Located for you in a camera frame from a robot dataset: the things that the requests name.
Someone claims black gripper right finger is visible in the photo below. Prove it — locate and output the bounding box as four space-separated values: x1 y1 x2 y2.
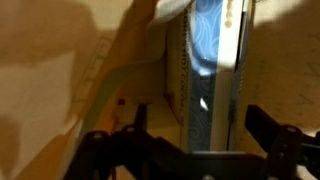
245 105 320 180

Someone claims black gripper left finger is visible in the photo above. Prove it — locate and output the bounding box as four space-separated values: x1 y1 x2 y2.
63 104 147 180

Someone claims blue white cocoa box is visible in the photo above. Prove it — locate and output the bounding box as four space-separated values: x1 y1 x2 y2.
166 0 253 152

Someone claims white canvas tote bag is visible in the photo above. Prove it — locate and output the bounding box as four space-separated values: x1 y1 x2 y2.
0 0 320 180

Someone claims tan cardboard box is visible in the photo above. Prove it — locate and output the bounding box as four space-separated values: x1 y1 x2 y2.
115 96 180 147

